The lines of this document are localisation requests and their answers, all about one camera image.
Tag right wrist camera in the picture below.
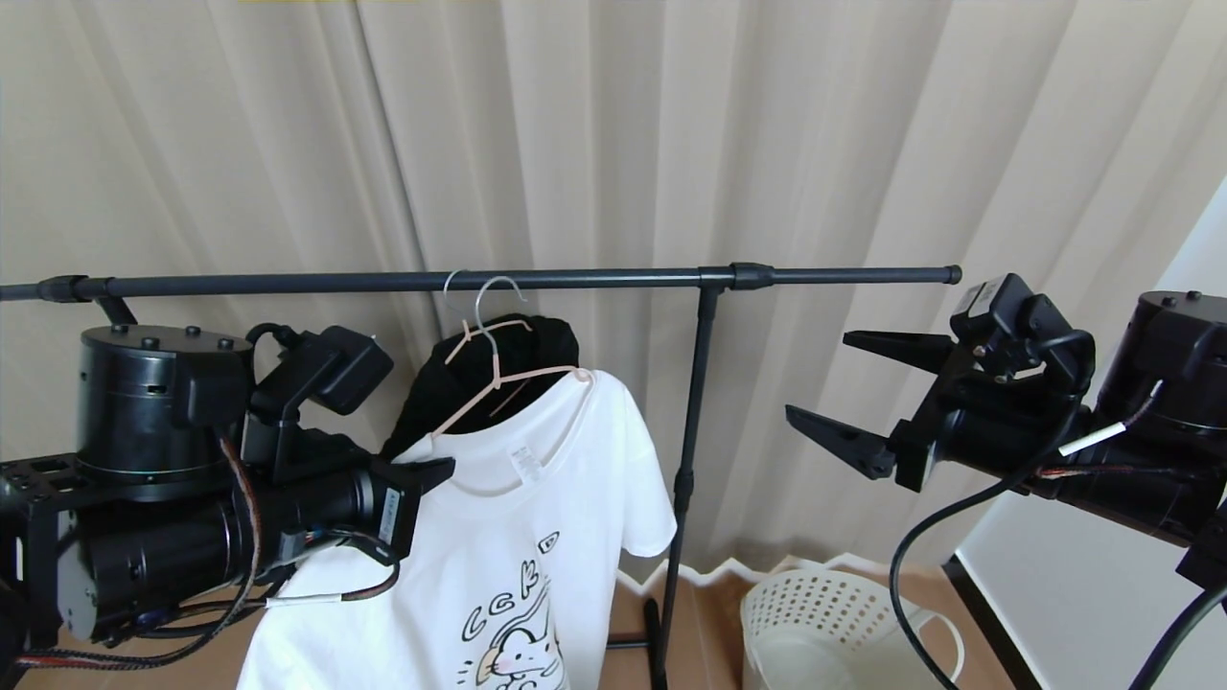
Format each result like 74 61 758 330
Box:
949 272 1098 396

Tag black shorts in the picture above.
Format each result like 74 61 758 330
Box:
380 312 582 463

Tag black clothes rack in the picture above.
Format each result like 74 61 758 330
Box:
0 263 963 690

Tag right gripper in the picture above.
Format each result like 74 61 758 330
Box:
784 330 1079 494

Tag beige curtain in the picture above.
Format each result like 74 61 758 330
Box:
0 0 1227 586

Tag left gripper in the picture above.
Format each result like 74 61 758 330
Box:
281 457 457 570

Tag pink clothes hanger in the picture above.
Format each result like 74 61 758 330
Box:
442 269 535 367
428 275 597 444

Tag white laundry basket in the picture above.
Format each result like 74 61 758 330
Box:
739 563 967 690

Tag white garment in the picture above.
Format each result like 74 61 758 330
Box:
236 368 680 690

